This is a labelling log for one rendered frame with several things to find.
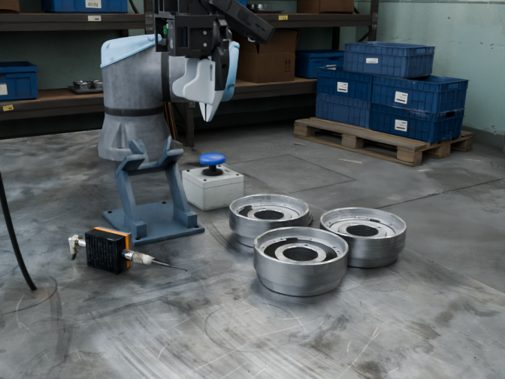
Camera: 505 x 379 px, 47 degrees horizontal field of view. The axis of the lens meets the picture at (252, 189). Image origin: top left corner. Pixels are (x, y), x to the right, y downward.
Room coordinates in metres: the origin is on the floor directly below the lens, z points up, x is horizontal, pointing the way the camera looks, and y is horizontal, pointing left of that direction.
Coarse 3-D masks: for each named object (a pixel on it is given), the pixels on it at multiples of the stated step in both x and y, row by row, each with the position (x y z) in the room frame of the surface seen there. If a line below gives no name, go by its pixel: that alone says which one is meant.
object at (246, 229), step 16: (256, 208) 0.74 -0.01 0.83; (272, 208) 0.74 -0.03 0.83; (288, 208) 0.75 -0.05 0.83; (304, 208) 0.73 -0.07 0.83; (240, 224) 0.68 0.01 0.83; (256, 224) 0.67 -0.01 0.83; (272, 224) 0.66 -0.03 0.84; (288, 224) 0.67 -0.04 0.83; (304, 224) 0.69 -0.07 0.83; (240, 240) 0.69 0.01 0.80
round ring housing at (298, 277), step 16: (256, 240) 0.60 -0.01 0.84; (272, 240) 0.63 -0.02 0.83; (320, 240) 0.63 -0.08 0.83; (336, 240) 0.62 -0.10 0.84; (256, 256) 0.57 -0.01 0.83; (288, 256) 0.61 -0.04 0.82; (304, 256) 0.61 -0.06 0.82; (320, 256) 0.59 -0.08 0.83; (272, 272) 0.55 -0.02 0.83; (288, 272) 0.54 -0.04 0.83; (304, 272) 0.54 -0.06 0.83; (320, 272) 0.54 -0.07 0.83; (336, 272) 0.55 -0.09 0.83; (272, 288) 0.56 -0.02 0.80; (288, 288) 0.55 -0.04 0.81; (304, 288) 0.55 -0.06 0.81; (320, 288) 0.55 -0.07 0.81
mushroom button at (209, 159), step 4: (200, 156) 0.85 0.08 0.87; (204, 156) 0.84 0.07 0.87; (208, 156) 0.84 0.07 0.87; (212, 156) 0.84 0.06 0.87; (216, 156) 0.84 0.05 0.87; (220, 156) 0.84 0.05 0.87; (224, 156) 0.85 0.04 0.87; (200, 160) 0.84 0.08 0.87; (204, 160) 0.84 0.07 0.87; (208, 160) 0.83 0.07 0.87; (212, 160) 0.83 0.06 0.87; (216, 160) 0.83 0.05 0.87; (220, 160) 0.84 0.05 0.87; (224, 160) 0.84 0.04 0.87; (204, 164) 0.84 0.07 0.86; (208, 164) 0.83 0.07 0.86; (212, 164) 0.83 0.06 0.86; (216, 164) 0.83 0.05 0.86; (220, 164) 0.84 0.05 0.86; (212, 168) 0.85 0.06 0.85
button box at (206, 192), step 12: (204, 168) 0.88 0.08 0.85; (216, 168) 0.86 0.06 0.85; (228, 168) 0.88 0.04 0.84; (192, 180) 0.83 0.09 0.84; (204, 180) 0.81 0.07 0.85; (216, 180) 0.82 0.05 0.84; (228, 180) 0.83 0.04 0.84; (240, 180) 0.84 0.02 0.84; (192, 192) 0.83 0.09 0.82; (204, 192) 0.80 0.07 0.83; (216, 192) 0.82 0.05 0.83; (228, 192) 0.83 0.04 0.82; (240, 192) 0.84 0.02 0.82; (192, 204) 0.83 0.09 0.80; (204, 204) 0.80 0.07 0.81; (216, 204) 0.82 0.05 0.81; (228, 204) 0.83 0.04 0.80
